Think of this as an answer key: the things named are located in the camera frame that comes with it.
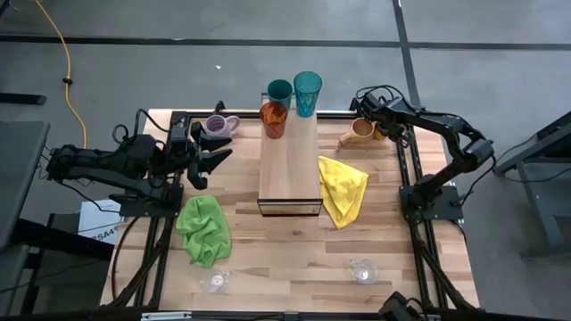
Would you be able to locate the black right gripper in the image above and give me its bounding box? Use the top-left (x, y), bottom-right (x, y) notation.
top-left (356, 92), bottom-right (411, 148)

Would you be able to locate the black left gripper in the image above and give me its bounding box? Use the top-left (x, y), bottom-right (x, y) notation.
top-left (165, 111), bottom-right (234, 191)

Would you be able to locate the lilac ribbed ceramic mug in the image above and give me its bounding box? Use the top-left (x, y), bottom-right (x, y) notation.
top-left (204, 114), bottom-right (241, 138)

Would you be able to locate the tan ceramic mug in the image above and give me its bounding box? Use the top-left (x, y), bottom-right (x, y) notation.
top-left (338, 117), bottom-right (377, 151)

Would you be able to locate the red faceted plastic cup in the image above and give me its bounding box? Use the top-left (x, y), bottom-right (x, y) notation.
top-left (259, 101), bottom-right (289, 140)

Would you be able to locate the dark teal cup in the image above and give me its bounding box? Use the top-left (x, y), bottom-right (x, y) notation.
top-left (266, 78), bottom-right (294, 111)

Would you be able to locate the blue faceted plastic tumbler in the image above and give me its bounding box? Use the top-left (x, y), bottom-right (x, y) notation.
top-left (293, 70), bottom-right (323, 119)

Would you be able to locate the clear glass mug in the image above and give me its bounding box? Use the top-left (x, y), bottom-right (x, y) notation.
top-left (199, 267), bottom-right (233, 294)
top-left (348, 258), bottom-right (381, 285)

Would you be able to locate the yellow microfibre cloth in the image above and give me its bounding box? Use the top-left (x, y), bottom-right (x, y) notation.
top-left (318, 155), bottom-right (370, 230)

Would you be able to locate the green microfibre cloth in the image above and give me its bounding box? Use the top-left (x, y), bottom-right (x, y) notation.
top-left (175, 194), bottom-right (233, 269)

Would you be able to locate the white printed box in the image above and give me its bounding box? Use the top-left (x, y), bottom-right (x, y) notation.
top-left (77, 198), bottom-right (125, 246)

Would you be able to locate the black side table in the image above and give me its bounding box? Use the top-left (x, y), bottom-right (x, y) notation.
top-left (0, 212), bottom-right (116, 321)

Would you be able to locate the grey desk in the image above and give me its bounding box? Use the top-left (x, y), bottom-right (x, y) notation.
top-left (0, 119), bottom-right (51, 251)

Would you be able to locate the black flat floor bar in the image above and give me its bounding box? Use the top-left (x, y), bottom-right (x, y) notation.
top-left (0, 92), bottom-right (48, 106)

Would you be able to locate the black aluminium rail frame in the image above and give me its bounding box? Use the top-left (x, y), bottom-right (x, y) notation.
top-left (100, 109), bottom-right (481, 321)

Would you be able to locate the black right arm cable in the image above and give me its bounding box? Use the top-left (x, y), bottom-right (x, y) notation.
top-left (354, 84), bottom-right (405, 111)

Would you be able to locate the wooden shelf with black frame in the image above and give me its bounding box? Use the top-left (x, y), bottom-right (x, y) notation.
top-left (257, 92), bottom-right (324, 218)

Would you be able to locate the black desk frame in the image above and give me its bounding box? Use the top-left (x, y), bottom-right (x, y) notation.
top-left (492, 110), bottom-right (571, 262)

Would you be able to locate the yellow cable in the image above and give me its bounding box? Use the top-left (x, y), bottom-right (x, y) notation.
top-left (34, 0), bottom-right (89, 151)

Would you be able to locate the silver metal bracket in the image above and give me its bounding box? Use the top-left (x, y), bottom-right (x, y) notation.
top-left (141, 311), bottom-right (194, 321)

